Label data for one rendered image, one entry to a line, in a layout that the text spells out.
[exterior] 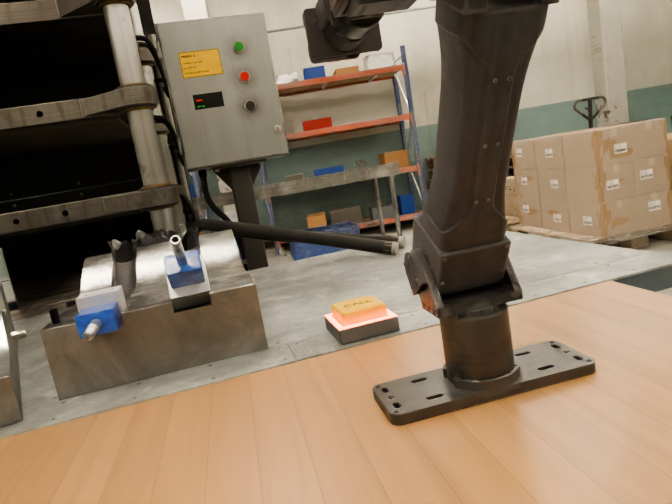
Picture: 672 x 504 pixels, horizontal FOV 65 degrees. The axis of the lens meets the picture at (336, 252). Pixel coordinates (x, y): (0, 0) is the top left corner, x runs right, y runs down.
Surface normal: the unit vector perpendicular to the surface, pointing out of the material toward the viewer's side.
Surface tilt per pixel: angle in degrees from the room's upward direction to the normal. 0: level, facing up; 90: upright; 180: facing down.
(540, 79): 90
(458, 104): 92
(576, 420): 0
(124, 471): 0
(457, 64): 101
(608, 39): 90
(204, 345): 90
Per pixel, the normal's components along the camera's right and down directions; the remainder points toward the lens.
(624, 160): 0.15, 0.01
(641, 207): 0.21, 0.24
